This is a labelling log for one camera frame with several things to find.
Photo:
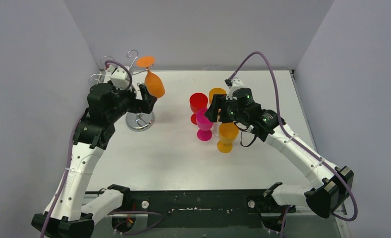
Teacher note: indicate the chrome wine glass rack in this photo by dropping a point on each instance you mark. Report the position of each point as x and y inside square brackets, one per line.
[139, 115]

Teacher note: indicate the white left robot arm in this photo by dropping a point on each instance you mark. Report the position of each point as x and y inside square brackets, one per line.
[66, 216]

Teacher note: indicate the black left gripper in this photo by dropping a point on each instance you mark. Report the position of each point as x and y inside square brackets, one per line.
[142, 100]

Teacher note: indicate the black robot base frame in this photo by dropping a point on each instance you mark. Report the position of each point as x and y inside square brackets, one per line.
[206, 208]

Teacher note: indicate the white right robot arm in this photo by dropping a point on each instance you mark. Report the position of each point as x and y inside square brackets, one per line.
[329, 184]

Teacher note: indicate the clear wine glass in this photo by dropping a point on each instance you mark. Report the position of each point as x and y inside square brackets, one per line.
[216, 126]

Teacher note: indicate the yellow wine glass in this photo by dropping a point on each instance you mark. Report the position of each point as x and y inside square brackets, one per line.
[214, 91]
[227, 134]

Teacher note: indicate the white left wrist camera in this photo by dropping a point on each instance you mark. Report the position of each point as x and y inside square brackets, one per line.
[118, 77]

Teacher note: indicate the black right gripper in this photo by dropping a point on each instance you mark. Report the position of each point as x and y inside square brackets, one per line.
[218, 103]

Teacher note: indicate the red wine glass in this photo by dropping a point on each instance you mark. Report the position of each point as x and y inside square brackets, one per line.
[197, 101]

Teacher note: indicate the orange wine glass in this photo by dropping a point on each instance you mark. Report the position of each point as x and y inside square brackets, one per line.
[153, 83]

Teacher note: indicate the pink wine glass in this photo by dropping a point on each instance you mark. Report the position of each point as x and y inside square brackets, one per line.
[204, 132]

